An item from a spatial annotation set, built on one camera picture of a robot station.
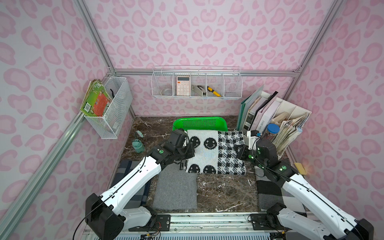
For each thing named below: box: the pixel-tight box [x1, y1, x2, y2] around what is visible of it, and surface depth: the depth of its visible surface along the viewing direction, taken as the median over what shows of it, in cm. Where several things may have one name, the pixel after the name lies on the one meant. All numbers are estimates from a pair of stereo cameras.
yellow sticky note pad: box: [294, 162, 307, 175], surface depth 97 cm
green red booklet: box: [80, 79, 112, 117], surface depth 73 cm
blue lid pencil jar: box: [267, 123, 280, 134], surface depth 88 cm
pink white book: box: [250, 98, 281, 134], surface depth 90 cm
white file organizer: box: [234, 91, 312, 157], surface depth 89 cm
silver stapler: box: [191, 85, 207, 97], surface depth 102 cm
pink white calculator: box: [176, 76, 191, 96], surface depth 97 cm
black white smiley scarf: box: [185, 130, 246, 175], surface depth 75 cm
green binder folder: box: [236, 84, 264, 132], surface depth 88 cm
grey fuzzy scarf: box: [152, 162, 198, 211], surface depth 82 cm
